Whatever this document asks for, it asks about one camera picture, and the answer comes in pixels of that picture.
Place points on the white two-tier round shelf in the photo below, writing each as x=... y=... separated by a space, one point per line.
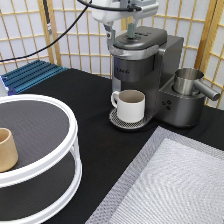
x=49 y=169

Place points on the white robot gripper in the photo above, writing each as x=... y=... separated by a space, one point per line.
x=112 y=10

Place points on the white ceramic mug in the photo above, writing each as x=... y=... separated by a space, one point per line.
x=130 y=105

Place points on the grey pod coffee machine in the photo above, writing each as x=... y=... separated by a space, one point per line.
x=147 y=62

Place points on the steel milk frother jug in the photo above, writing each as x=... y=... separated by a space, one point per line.
x=189 y=80

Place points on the small wooden cup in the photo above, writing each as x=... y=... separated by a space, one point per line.
x=8 y=151

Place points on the grey woven placemat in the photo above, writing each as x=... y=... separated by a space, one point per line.
x=172 y=180

